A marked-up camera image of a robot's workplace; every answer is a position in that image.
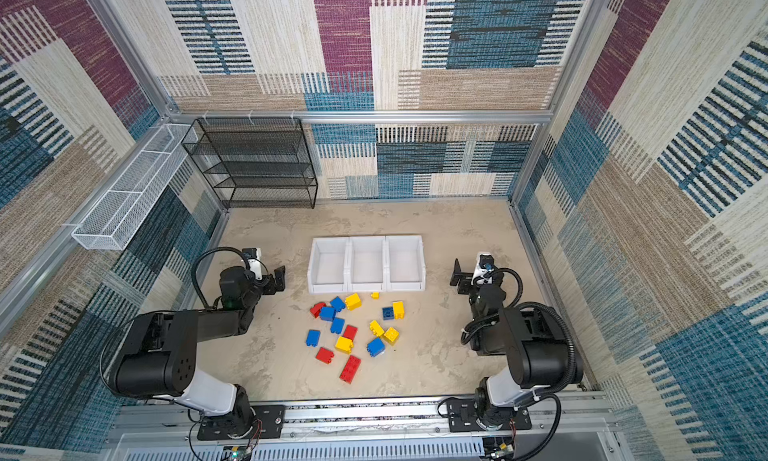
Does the white middle plastic bin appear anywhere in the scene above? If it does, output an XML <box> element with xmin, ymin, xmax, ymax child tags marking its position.
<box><xmin>350</xmin><ymin>236</ymin><xmax>385</xmax><ymax>292</ymax></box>

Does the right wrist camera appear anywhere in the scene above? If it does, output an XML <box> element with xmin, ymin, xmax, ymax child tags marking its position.
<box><xmin>473</xmin><ymin>253</ymin><xmax>496</xmax><ymax>284</ymax></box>

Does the yellow lego brick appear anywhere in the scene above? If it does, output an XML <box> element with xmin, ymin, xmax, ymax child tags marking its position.
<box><xmin>344</xmin><ymin>293</ymin><xmax>362</xmax><ymax>310</ymax></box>
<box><xmin>382</xmin><ymin>327</ymin><xmax>400</xmax><ymax>346</ymax></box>
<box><xmin>392</xmin><ymin>301</ymin><xmax>405</xmax><ymax>319</ymax></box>
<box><xmin>335</xmin><ymin>336</ymin><xmax>354</xmax><ymax>355</ymax></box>
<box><xmin>369</xmin><ymin>320</ymin><xmax>385</xmax><ymax>338</ymax></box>

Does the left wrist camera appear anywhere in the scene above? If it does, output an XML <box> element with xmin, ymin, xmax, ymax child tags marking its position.
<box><xmin>242</xmin><ymin>248</ymin><xmax>267</xmax><ymax>280</ymax></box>

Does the white left plastic bin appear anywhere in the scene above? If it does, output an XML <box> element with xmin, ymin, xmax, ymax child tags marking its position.
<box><xmin>307</xmin><ymin>237</ymin><xmax>348</xmax><ymax>294</ymax></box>

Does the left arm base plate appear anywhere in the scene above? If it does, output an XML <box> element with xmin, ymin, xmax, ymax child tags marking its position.
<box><xmin>196</xmin><ymin>405</ymin><xmax>286</xmax><ymax>441</ymax></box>

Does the long red lego brick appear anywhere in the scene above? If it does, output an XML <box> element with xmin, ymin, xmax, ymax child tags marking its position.
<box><xmin>339</xmin><ymin>355</ymin><xmax>361</xmax><ymax>384</ymax></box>

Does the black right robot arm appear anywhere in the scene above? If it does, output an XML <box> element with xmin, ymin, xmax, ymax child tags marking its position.
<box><xmin>449</xmin><ymin>253</ymin><xmax>584</xmax><ymax>430</ymax></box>

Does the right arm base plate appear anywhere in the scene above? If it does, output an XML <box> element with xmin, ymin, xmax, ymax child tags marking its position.
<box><xmin>437</xmin><ymin>397</ymin><xmax>532</xmax><ymax>432</ymax></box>

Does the white plastic bin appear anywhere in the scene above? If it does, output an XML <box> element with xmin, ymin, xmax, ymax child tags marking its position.
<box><xmin>385</xmin><ymin>235</ymin><xmax>426</xmax><ymax>292</ymax></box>
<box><xmin>307</xmin><ymin>237</ymin><xmax>348</xmax><ymax>294</ymax></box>
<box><xmin>350</xmin><ymin>236</ymin><xmax>385</xmax><ymax>292</ymax></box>

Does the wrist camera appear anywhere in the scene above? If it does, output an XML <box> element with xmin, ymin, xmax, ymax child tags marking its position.
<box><xmin>473</xmin><ymin>253</ymin><xmax>496</xmax><ymax>284</ymax></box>
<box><xmin>242</xmin><ymin>248</ymin><xmax>267</xmax><ymax>280</ymax></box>

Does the black wire shelf rack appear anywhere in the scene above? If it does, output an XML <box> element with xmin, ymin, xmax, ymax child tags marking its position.
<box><xmin>182</xmin><ymin>117</ymin><xmax>318</xmax><ymax>209</ymax></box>

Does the aluminium front rail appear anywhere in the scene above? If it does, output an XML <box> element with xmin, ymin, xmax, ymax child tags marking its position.
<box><xmin>99</xmin><ymin>391</ymin><xmax>633</xmax><ymax>460</ymax></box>

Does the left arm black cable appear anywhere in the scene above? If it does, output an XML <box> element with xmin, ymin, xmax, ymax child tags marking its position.
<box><xmin>190</xmin><ymin>246</ymin><xmax>252</xmax><ymax>309</ymax></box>

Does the white right plastic bin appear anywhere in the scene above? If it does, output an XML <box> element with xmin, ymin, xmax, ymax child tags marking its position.
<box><xmin>385</xmin><ymin>235</ymin><xmax>426</xmax><ymax>292</ymax></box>

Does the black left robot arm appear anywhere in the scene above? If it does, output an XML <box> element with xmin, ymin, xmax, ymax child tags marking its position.
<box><xmin>106</xmin><ymin>266</ymin><xmax>286</xmax><ymax>439</ymax></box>

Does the white wire mesh basket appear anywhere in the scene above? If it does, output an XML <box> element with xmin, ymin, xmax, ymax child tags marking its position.
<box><xmin>72</xmin><ymin>123</ymin><xmax>189</xmax><ymax>251</ymax></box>

